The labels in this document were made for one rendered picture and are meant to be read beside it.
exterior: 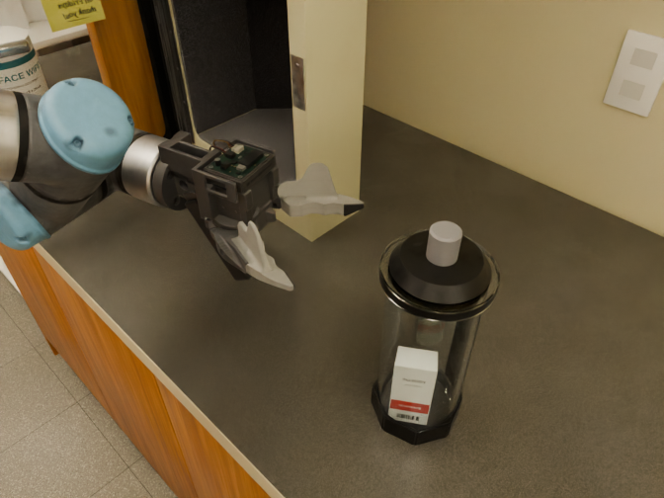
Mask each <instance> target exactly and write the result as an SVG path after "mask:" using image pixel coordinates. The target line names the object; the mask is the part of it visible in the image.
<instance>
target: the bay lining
mask: <svg viewBox="0 0 664 498"><path fill-rule="evenodd" d="M171 4H172V9H173V15H174V20H175V26H176V31H177V36H178V42H179V47H180V52H181V57H182V62H183V68H184V73H185V79H186V84H187V89H188V95H189V100H190V105H191V111H192V116H193V122H194V127H195V130H196V133H197V134H200V133H202V132H204V131H206V130H209V129H211V128H213V127H215V126H218V125H221V124H223V123H226V122H228V121H230V120H232V119H235V118H237V117H239V116H241V115H243V114H246V113H248V112H250V111H252V110H255V109H292V96H291V60H290V40H289V21H288V2H287V0H171Z"/></svg>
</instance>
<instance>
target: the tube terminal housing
mask: <svg viewBox="0 0 664 498"><path fill-rule="evenodd" d="M168 1H169V6H170V11H171V17H172V22H173V27H174V32H175V38H176V43H177V48H178V53H179V58H180V63H181V69H182V74H183V79H184V85H185V90H186V95H187V101H188V106H189V111H190V116H191V122H192V127H193V132H194V138H195V143H196V144H194V143H193V145H196V146H199V147H202V148H205V149H208V150H209V148H210V147H211V145H209V144H208V143H206V142H204V141H203V140H201V139H200V138H199V135H198V134H197V133H196V130H195V127H194V122H193V116H192V111H191V105H190V100H189V95H188V89H187V84H186V79H185V73H184V68H183V62H182V57H181V52H180V47H179V42H178V36H177V31H176V26H175V20H174V15H173V9H172V4H171V0H168ZM287 2H288V21H289V40H290V78H291V54H293V55H295V56H298V57H300V58H302V59H303V70H304V98H305V111H303V110H301V109H299V108H297V107H295V106H294V105H293V98H292V116H293V135H294V154H295V173H296V180H300V179H301V178H302V177H303V175H304V173H305V171H306V169H307V167H308V166H309V165H310V164H312V163H323V164H325V165H326V166H327V167H328V169H329V172H330V175H331V178H332V181H333V184H334V187H335V190H336V193H337V194H340V195H345V196H348V197H352V198H354V199H357V200H358V199H359V198H360V174H361V150H362V125H363V100H364V77H365V52H366V27H367V3H368V0H287ZM273 210H274V211H275V212H276V219H277V220H279V221H280V222H282V223H283V224H285V225H286V226H288V227H290V228H291V229H293V230H294V231H296V232H297V233H299V234H300V235H302V236H303V237H305V238H306V239H308V240H309V241H311V242H312V241H314V240H315V239H317V238H318V237H320V236H321V235H323V234H324V233H326V232H327V231H329V230H330V229H332V228H333V227H335V226H336V225H338V224H339V223H341V222H343V221H344V220H346V219H347V218H349V217H350V216H352V215H353V214H355V213H356V212H358V211H355V212H353V213H351V214H349V215H347V216H344V215H341V214H328V215H322V214H318V213H311V214H307V215H304V216H295V217H291V216H289V215H287V214H286V213H285V212H284V211H283V210H282V209H281V208H280V209H278V208H273Z"/></svg>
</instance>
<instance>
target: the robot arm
mask: <svg viewBox="0 0 664 498"><path fill-rule="evenodd" d="M215 141H223V142H226V143H224V144H223V143H222V144H220V145H219V146H218V147H216V146H215V143H214V142H215ZM246 145H248V146H246ZM250 146H251V147H250ZM212 147H213V148H214V150H211V148H212ZM227 147H229V149H228V150H226V151H224V150H225V149H226V148H227ZM253 147H254V148H253ZM256 148H257V149H256ZM259 149H260V150H259ZM262 150H264V151H262ZM222 153H223V154H222ZM279 183H280V177H279V167H278V166H277V163H276V150H275V149H272V148H269V147H266V146H263V145H260V144H256V143H253V142H250V141H247V140H243V139H240V138H237V137H233V138H232V139H230V140H229V141H228V140H224V139H215V140H214V141H213V146H211V147H210V148H209V150H208V149H205V148H202V147H199V146H196V145H193V144H192V138H191V134H190V133H188V132H185V131H182V130H180V131H178V132H177V133H176V134H175V135H173V137H172V138H171V139H167V138H164V137H161V136H158V135H155V134H153V133H150V132H147V131H144V130H141V129H138V128H135V127H134V122H133V119H132V116H131V113H130V111H129V109H128V107H127V105H126V104H125V102H124V101H123V99H122V98H121V97H120V96H119V95H118V94H117V93H116V92H114V91H113V90H112V89H110V88H109V87H107V86H106V85H104V84H102V83H100V82H97V81H94V80H91V79H86V78H71V79H67V80H64V81H60V82H58V83H56V84H55V85H53V86H52V87H51V88H50V89H49V90H48V91H46V92H45V93H44V94H43V95H36V94H29V93H21V92H16V91H9V90H2V89H0V242H2V243H3V244H4V245H6V246H8V247H10V248H12V249H15V250H21V251H22V250H27V249H30V248H31V247H33V246H35V245H36V244H38V243H40V242H41V241H43V240H45V239H49V238H50V237H51V236H50V235H51V234H53V233H54V232H56V231H57V230H59V229H60V228H62V227H63V226H65V225H66V224H68V223H69V222H71V221H72V220H74V219H75V218H77V217H78V216H80V215H81V214H83V213H84V212H86V211H87V210H89V209H90V208H92V207H94V206H95V205H97V204H98V203H100V202H101V201H102V200H104V199H105V198H107V197H108V196H109V195H111V194H112V193H114V192H116V191H120V192H123V193H126V194H128V195H131V196H133V197H135V198H138V199H140V200H143V201H145V202H148V203H150V204H153V205H156V206H158V207H162V208H170V209H173V210H182V209H185V208H187V209H188V210H189V212H190V213H191V215H192V216H193V218H194V219H195V221H196V222H197V224H198V225H199V227H200V228H201V230H202V231H203V233H204V234H205V236H206V237H207V239H208V241H209V242H210V244H211V245H212V247H213V248H214V250H215V251H216V253H217V254H218V256H219V257H220V259H221V260H222V262H223V263H224V265H225V266H226V268H227V269H228V271H229V273H230V274H231V276H232V277H233V279H234V280H235V281H247V280H250V279H251V277H254V278H256V279H257V280H260V281H262V282H264V283H267V284H269V285H272V286H275V287H278V288H281V289H284V290H287V291H293V290H294V289H295V284H294V283H293V281H292V280H291V278H290V277H289V275H288V274H287V272H286V271H283V270H281V269H280V268H278V267H277V265H276V264H275V259H274V258H273V257H271V256H269V255H268V254H266V252H265V247H264V242H263V240H262V239H261V236H260V231H261V230H262V229H263V228H264V227H265V226H266V225H267V224H268V223H269V222H274V221H276V212H275V211H274V210H273V208H278V209H280V208H281V209H282V210H283V211H284V212H285V213H286V214H287V215H289V216H291V217H295V216H304V215H307V214H311V213H318V214H322V215H328V214H341V215H344V216H347V215H349V214H351V213H353V212H355V211H358V210H360V209H362V208H364V202H362V201H359V200H357V199H354V198H352V197H348V196H345V195H340V194H337V193H336V190H335V187H334V184H333V181H332V178H331V175H330V172H329V169H328V167H327V166H326V165H325V164H323V163H312V164H310V165H309V166H308V167H307V169H306V171H305V173H304V175H303V177H302V178H301V179H300V180H297V181H285V182H282V183H281V184H280V185H278V184H279Z"/></svg>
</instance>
